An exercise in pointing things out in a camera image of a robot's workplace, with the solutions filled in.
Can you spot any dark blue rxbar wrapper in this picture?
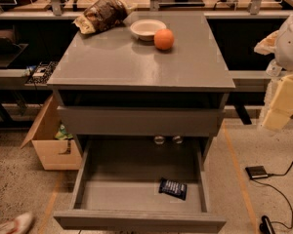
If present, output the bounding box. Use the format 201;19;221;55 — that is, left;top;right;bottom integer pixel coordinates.
158;178;188;200

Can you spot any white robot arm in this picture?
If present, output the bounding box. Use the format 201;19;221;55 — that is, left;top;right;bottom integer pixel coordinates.
254;12;293;135

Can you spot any black floor cable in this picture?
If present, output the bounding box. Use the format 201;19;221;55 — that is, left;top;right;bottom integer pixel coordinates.
252;149;293;230

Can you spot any closed grey top drawer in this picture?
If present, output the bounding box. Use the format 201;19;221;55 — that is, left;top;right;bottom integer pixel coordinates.
58;106;225;137

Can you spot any white paper bowl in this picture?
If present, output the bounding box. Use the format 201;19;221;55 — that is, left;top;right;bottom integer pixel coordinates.
130;19;166;41

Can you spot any grey drawer cabinet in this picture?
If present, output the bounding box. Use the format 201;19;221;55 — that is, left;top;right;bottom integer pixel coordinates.
48;12;235;153

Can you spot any black patterned shelf item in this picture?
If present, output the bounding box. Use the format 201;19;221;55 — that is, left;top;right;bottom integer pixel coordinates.
26;61;58;85

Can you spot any white sneaker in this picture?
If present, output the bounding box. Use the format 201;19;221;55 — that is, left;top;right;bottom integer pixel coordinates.
0;212;34;234

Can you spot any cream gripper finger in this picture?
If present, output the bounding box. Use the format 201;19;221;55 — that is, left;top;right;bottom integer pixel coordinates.
254;30;278;55
261;72;293;132

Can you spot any green bag in box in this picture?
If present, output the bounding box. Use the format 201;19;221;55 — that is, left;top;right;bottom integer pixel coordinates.
55;124;73;140

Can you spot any orange fruit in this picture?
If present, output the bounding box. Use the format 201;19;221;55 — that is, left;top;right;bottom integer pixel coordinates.
154;28;174;51

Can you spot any clear sanitizer pump bottle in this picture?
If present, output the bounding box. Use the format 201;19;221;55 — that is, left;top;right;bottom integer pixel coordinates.
266;59;282;77

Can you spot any black box on floor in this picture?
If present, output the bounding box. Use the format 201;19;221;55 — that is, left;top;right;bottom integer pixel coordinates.
245;166;269;179

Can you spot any open cardboard box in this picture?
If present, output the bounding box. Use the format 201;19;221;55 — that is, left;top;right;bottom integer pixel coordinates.
21;96;82;170

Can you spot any soda can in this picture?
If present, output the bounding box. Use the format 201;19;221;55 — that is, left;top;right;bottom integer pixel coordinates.
153;136;166;145
172;136;184;144

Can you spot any left soda can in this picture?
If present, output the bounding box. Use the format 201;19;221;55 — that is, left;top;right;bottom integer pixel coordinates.
153;136;166;145

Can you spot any black floor plug device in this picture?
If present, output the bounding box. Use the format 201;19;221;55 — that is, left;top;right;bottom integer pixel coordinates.
260;215;275;234

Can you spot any open grey middle drawer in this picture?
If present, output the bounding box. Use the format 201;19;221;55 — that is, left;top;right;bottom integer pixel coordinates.
54;138;226;234

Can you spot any grey metal shelf rail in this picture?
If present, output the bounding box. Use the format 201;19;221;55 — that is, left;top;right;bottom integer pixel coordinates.
0;10;293;20

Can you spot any right soda can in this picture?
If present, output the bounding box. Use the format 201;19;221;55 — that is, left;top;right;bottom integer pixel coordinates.
172;136;184;144

